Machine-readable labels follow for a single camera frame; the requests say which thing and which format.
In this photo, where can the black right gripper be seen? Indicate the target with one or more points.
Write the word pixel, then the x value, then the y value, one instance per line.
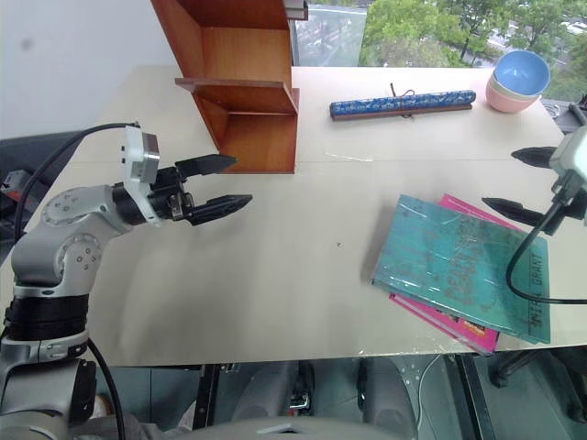
pixel 576 211

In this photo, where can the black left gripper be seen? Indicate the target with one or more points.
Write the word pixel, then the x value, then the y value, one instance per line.
pixel 166 192

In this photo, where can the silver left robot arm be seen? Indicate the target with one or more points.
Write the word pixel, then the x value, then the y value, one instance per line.
pixel 69 215

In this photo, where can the teal hardcover book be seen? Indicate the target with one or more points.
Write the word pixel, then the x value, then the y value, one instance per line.
pixel 435 256

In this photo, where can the brown wooden bookshelf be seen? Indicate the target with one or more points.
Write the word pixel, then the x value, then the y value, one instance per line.
pixel 247 50

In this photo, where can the pink hardcover book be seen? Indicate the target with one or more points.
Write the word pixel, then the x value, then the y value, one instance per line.
pixel 473 335

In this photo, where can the pink bowl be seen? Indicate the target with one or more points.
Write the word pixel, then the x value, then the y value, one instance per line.
pixel 509 104

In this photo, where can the pale green bowl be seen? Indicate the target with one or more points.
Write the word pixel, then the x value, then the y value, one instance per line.
pixel 496 88

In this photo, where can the blue bowl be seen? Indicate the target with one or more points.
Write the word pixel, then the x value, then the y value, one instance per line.
pixel 523 69

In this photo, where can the clear tape strip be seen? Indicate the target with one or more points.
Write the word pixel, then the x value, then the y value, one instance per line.
pixel 348 156

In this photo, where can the blue patterned rolled scroll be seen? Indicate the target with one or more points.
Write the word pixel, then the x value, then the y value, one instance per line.
pixel 403 104

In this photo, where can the black chair base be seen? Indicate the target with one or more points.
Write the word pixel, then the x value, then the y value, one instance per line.
pixel 536 366

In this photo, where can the black object with red part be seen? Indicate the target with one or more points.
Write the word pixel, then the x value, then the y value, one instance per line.
pixel 14 183

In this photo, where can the black table leg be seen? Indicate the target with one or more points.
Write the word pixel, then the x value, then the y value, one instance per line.
pixel 205 399

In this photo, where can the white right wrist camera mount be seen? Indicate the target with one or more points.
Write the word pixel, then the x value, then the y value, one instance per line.
pixel 571 151

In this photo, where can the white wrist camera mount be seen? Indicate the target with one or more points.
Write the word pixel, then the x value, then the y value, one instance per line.
pixel 135 160
pixel 571 151

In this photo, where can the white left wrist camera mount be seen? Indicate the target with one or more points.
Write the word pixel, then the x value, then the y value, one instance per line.
pixel 135 160

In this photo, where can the grey metal window frame piece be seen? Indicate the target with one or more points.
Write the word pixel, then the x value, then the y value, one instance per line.
pixel 295 8

